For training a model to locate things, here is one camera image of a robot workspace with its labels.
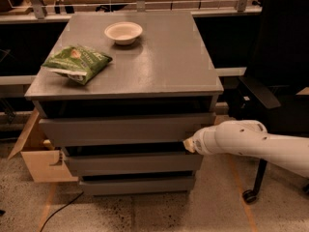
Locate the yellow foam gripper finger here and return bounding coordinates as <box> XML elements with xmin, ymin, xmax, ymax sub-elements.
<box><xmin>183</xmin><ymin>137</ymin><xmax>195</xmax><ymax>153</ymax></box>

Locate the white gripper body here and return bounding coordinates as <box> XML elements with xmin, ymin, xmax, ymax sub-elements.
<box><xmin>192</xmin><ymin>127</ymin><xmax>218</xmax><ymax>155</ymax></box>

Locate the grey top drawer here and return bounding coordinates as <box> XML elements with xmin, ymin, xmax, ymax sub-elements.
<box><xmin>40</xmin><ymin>112</ymin><xmax>215</xmax><ymax>147</ymax></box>

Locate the grey drawer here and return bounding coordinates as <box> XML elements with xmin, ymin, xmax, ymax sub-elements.
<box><xmin>79</xmin><ymin>171</ymin><xmax>195</xmax><ymax>195</ymax></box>
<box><xmin>65</xmin><ymin>142</ymin><xmax>203</xmax><ymax>177</ymax></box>
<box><xmin>40</xmin><ymin>112</ymin><xmax>215</xmax><ymax>147</ymax></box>

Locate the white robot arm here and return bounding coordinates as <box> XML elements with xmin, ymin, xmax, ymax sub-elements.
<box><xmin>183</xmin><ymin>120</ymin><xmax>309</xmax><ymax>178</ymax></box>

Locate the grey drawer cabinet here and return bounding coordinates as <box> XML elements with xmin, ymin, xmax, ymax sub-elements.
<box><xmin>24</xmin><ymin>11</ymin><xmax>225</xmax><ymax>196</ymax></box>

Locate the grey bottom drawer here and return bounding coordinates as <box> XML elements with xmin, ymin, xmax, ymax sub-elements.
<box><xmin>79</xmin><ymin>171</ymin><xmax>195</xmax><ymax>195</ymax></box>

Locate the grey middle drawer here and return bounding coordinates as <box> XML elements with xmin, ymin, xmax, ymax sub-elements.
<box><xmin>65</xmin><ymin>142</ymin><xmax>203</xmax><ymax>177</ymax></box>

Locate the black office chair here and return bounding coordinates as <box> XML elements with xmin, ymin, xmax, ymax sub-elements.
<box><xmin>224</xmin><ymin>0</ymin><xmax>309</xmax><ymax>204</ymax></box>

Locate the white paper bowl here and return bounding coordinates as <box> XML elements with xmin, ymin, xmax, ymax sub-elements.
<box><xmin>104</xmin><ymin>22</ymin><xmax>143</xmax><ymax>45</ymax></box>

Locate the green chip bag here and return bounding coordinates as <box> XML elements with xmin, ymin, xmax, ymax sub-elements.
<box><xmin>42</xmin><ymin>45</ymin><xmax>112</xmax><ymax>85</ymax></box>

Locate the cardboard box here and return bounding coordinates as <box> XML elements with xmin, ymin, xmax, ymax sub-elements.
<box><xmin>8</xmin><ymin>109</ymin><xmax>78</xmax><ymax>183</ymax></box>

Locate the black floor cable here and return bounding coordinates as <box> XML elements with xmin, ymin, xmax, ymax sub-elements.
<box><xmin>39</xmin><ymin>191</ymin><xmax>84</xmax><ymax>232</ymax></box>

